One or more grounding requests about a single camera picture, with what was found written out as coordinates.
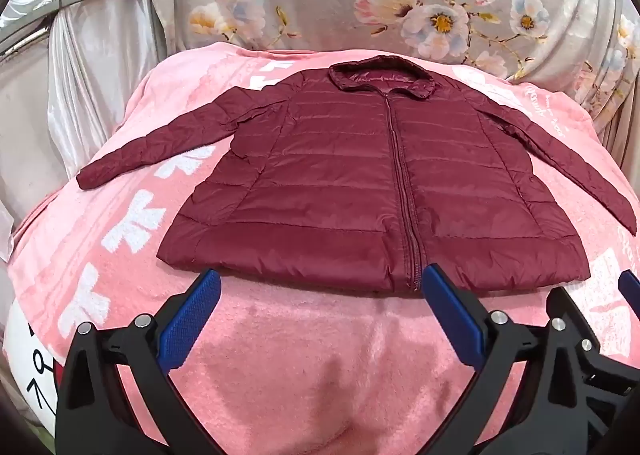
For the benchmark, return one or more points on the white satin curtain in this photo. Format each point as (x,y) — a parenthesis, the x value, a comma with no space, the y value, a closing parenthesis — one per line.
(100,60)

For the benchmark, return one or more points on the maroon hooded puffer jacket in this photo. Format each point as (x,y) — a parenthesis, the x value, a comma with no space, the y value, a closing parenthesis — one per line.
(325,160)

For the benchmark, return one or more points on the pink printed blanket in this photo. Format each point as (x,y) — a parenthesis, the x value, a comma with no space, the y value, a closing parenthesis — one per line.
(300,360)

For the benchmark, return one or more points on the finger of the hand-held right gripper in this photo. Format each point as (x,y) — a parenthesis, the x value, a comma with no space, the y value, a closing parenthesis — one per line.
(630,287)
(572,312)

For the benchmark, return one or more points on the beige pleated curtain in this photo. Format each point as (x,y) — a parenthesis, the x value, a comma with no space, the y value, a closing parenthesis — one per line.
(625,135)

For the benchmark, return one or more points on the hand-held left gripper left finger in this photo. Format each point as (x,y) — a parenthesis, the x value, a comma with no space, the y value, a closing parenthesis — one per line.
(192,315)

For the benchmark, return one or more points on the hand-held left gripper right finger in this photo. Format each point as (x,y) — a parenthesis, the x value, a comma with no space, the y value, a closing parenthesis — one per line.
(452,315)

